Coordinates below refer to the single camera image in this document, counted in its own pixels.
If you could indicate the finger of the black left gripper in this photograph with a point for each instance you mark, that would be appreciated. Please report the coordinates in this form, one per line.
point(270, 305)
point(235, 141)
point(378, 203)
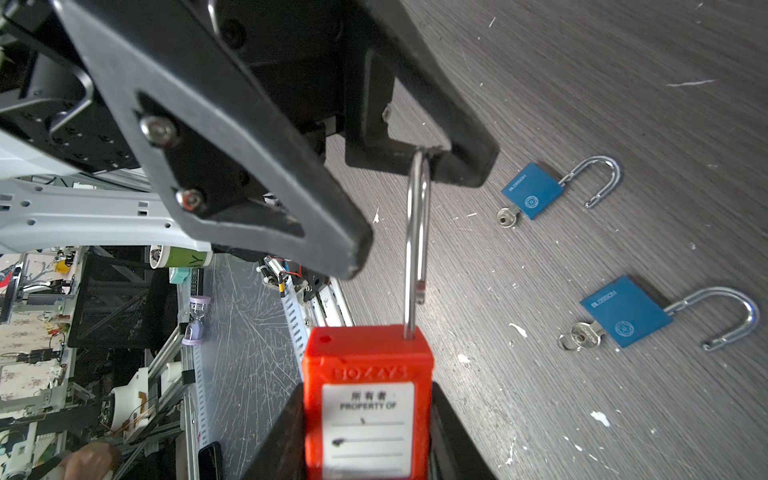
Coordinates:
point(432, 120)
point(227, 163)

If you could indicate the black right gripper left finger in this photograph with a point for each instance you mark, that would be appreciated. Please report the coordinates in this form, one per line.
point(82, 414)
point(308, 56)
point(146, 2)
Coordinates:
point(281, 455)

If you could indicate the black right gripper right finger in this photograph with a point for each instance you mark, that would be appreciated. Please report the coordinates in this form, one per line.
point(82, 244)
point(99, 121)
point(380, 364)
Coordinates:
point(453, 454)

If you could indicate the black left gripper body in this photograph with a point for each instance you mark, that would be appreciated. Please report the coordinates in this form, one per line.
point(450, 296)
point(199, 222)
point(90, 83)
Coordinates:
point(49, 101)

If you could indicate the red safety padlock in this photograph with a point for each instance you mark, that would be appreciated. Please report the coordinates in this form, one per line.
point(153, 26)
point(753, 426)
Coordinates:
point(368, 389)

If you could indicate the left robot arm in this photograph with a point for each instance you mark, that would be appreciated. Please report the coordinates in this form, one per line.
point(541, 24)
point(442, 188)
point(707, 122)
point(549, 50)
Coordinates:
point(47, 203)

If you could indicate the blue padlock near left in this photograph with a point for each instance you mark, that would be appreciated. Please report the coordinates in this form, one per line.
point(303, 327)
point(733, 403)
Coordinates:
point(533, 190)

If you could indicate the blue padlock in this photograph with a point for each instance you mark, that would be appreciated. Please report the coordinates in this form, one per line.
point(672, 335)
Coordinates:
point(533, 190)
point(623, 311)

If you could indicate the blue padlock middle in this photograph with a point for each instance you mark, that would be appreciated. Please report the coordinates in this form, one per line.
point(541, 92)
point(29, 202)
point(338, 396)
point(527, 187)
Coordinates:
point(623, 311)

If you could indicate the white cable duct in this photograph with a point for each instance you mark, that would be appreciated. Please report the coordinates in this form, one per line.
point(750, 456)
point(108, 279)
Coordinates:
point(296, 321)

